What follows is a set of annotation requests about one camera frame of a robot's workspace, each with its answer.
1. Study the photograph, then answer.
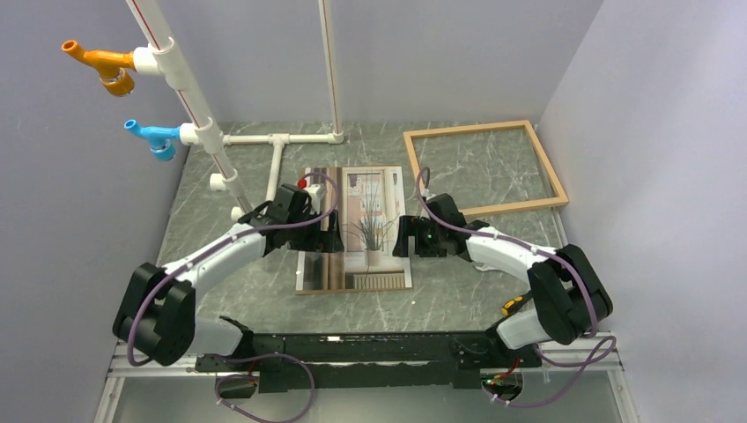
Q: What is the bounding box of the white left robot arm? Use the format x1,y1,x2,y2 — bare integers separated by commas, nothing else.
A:
112,182,344,370

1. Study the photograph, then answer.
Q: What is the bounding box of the white pvc pipe rack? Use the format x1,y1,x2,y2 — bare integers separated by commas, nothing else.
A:
127,1,344,220

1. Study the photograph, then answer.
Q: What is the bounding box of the black yellow screwdriver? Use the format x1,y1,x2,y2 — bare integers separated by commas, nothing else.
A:
501,292,533,316

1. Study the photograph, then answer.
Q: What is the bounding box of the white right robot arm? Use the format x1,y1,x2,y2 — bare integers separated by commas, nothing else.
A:
392,194,613,366

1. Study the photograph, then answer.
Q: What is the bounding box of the printed plant photo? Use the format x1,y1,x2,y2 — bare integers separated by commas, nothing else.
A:
295,166,413,292

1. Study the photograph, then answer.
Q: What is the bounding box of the wooden picture frame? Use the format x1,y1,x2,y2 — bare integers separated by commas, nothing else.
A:
403,120,569,218

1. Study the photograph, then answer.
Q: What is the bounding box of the orange pipe fitting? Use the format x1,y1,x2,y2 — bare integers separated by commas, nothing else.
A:
61,40,135,97

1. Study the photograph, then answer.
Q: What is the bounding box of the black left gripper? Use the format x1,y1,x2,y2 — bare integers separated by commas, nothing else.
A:
287,208,344,253

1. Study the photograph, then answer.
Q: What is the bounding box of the silver open-end wrench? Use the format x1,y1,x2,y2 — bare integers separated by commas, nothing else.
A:
473,263,499,272

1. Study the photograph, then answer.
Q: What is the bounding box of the brown frame backing board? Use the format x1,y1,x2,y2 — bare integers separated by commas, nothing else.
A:
295,164,413,296

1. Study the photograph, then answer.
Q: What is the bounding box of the blue pipe fitting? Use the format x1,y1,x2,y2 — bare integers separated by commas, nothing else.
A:
123,119,181,161

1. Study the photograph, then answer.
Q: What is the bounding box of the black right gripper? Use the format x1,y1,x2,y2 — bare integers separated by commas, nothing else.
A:
393,215,447,257

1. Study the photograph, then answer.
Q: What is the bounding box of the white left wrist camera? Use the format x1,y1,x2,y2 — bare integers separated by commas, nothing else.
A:
297,178,327,213

